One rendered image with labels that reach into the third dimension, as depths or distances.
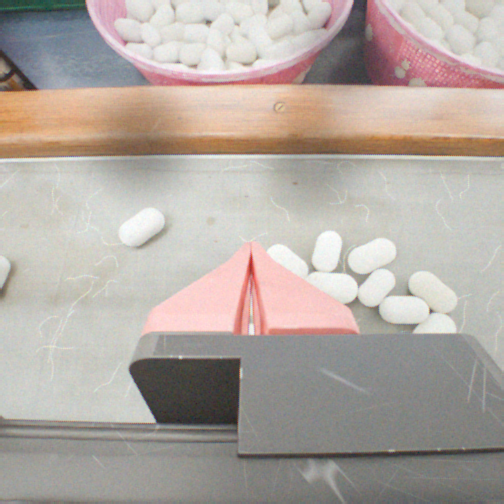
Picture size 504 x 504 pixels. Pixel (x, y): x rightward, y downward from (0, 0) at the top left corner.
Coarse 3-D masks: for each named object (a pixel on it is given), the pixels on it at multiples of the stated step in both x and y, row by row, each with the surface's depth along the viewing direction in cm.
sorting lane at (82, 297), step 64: (0, 192) 22; (64, 192) 22; (128, 192) 22; (192, 192) 22; (256, 192) 22; (320, 192) 22; (384, 192) 22; (448, 192) 22; (64, 256) 20; (128, 256) 20; (192, 256) 20; (448, 256) 20; (0, 320) 19; (64, 320) 19; (128, 320) 19; (384, 320) 19; (0, 384) 18; (64, 384) 18; (128, 384) 18
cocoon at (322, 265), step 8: (328, 232) 19; (320, 240) 19; (328, 240) 19; (336, 240) 19; (320, 248) 19; (328, 248) 19; (336, 248) 19; (320, 256) 19; (328, 256) 18; (336, 256) 19; (320, 264) 19; (328, 264) 19; (336, 264) 19
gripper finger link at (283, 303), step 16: (256, 256) 10; (256, 272) 8; (272, 272) 8; (288, 272) 8; (256, 288) 8; (272, 288) 7; (288, 288) 7; (304, 288) 7; (256, 304) 11; (272, 304) 6; (288, 304) 6; (304, 304) 6; (320, 304) 6; (336, 304) 6; (256, 320) 11; (272, 320) 5; (288, 320) 5; (304, 320) 5; (320, 320) 5; (336, 320) 5; (352, 320) 5
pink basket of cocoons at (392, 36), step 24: (384, 0) 23; (384, 24) 25; (408, 24) 23; (384, 48) 27; (408, 48) 24; (432, 48) 22; (384, 72) 29; (408, 72) 26; (432, 72) 24; (456, 72) 23; (480, 72) 22
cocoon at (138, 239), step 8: (152, 208) 20; (136, 216) 19; (144, 216) 19; (152, 216) 19; (160, 216) 20; (128, 224) 19; (136, 224) 19; (144, 224) 19; (152, 224) 19; (160, 224) 20; (120, 232) 19; (128, 232) 19; (136, 232) 19; (144, 232) 19; (152, 232) 20; (128, 240) 19; (136, 240) 19; (144, 240) 20
